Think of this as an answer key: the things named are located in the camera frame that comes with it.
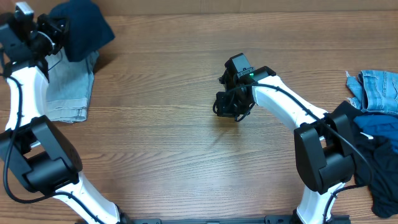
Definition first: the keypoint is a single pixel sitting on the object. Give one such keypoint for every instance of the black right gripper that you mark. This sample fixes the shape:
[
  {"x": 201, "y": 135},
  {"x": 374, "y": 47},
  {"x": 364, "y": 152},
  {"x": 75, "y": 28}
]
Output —
[{"x": 225, "y": 104}]

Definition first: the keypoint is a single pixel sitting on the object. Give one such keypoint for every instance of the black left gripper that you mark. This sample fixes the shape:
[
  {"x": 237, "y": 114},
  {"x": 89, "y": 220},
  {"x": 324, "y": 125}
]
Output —
[{"x": 49, "y": 24}]

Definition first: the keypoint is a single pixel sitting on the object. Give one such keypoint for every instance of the black t-shirt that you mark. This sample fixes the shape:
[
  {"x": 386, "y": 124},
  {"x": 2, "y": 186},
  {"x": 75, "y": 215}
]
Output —
[{"x": 88, "y": 30}]

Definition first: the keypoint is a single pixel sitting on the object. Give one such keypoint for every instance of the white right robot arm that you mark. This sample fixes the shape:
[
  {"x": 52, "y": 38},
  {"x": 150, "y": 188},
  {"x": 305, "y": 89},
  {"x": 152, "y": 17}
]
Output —
[{"x": 323, "y": 142}]

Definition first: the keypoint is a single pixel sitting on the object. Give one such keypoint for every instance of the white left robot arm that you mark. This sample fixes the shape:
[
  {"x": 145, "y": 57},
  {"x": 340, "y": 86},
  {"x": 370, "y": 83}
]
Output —
[{"x": 39, "y": 161}]

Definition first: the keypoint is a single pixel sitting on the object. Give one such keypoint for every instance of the folded light blue jeans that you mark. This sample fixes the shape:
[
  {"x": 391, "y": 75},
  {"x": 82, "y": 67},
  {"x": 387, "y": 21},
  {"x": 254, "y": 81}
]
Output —
[{"x": 70, "y": 87}]

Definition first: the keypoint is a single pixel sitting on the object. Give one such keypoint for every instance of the blue denim jeans pile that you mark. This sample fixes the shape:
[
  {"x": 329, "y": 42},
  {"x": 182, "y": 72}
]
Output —
[{"x": 374, "y": 91}]

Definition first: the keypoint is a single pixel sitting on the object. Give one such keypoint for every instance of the dark blue garment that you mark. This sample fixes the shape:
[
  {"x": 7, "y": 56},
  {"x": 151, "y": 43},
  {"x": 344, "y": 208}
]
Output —
[{"x": 379, "y": 125}]

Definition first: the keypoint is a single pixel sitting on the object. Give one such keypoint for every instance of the black garment in pile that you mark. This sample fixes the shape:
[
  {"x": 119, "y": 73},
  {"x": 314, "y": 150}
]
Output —
[{"x": 378, "y": 152}]

